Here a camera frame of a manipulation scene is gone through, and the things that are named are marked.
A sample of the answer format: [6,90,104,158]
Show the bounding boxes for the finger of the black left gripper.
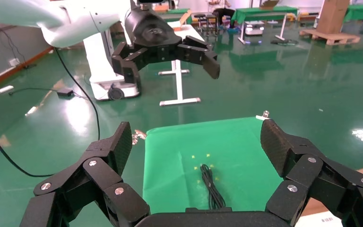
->
[177,35,221,80]
[111,41,148,85]

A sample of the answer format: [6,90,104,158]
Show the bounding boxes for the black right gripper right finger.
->
[259,119,363,227]

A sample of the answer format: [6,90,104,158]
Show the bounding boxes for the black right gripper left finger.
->
[20,121,151,227]

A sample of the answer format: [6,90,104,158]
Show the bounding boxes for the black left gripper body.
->
[123,7,183,63]

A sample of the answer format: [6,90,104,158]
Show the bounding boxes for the black data cable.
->
[199,164,226,210]

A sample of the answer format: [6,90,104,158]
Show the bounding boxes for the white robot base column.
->
[83,29,141,102]

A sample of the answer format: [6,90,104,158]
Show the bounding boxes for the small brown cardboard box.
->
[259,0,280,9]

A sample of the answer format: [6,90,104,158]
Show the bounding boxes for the small green covered table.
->
[164,8,193,25]

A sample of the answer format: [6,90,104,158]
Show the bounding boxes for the white table with legs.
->
[158,23,206,106]

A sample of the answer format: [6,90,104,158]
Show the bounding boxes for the black stool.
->
[194,13,207,30]
[206,14,219,32]

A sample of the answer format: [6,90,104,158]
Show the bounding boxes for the white mobile robot unit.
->
[244,20,266,36]

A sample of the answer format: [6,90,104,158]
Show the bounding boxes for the white printed paper sheet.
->
[295,211,346,227]

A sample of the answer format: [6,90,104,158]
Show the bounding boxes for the green table cloth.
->
[142,116,284,215]

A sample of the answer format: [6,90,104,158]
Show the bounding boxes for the long green covered table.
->
[231,5,299,44]

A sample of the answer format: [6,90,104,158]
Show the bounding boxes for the black round floor base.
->
[270,39,299,46]

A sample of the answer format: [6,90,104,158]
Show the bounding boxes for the wooden pallet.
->
[299,28,361,46]

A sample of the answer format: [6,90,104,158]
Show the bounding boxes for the tall cardboard carton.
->
[315,0,351,35]

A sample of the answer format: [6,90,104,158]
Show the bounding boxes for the thin black floor cable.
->
[53,47,101,140]

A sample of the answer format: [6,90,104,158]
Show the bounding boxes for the thick black floor cable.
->
[0,117,54,178]

